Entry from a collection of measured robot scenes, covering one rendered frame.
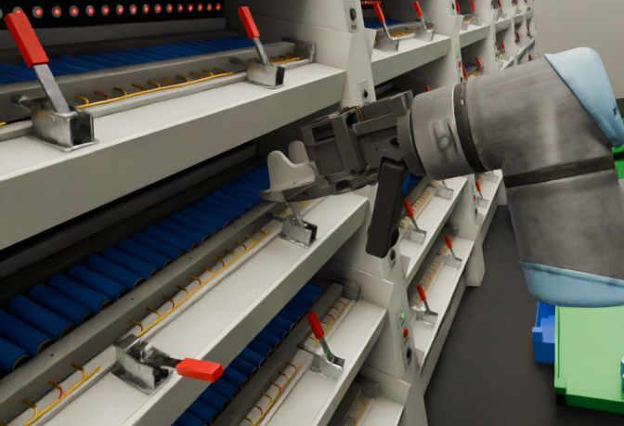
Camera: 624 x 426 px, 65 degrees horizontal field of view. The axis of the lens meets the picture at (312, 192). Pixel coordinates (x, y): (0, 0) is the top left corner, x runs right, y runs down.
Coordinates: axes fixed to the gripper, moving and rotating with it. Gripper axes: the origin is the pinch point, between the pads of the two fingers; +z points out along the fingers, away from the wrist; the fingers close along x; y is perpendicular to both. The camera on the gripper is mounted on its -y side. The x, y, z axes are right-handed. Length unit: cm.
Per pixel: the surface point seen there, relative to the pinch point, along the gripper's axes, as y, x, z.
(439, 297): -45, -54, 5
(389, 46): 13.2, -42.4, -5.1
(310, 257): -8.3, 1.8, -3.0
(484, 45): 5, -158, -2
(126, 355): -4.0, 27.6, -1.5
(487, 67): -4, -158, -2
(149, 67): 17.5, 12.9, -0.7
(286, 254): -6.6, 4.1, -1.4
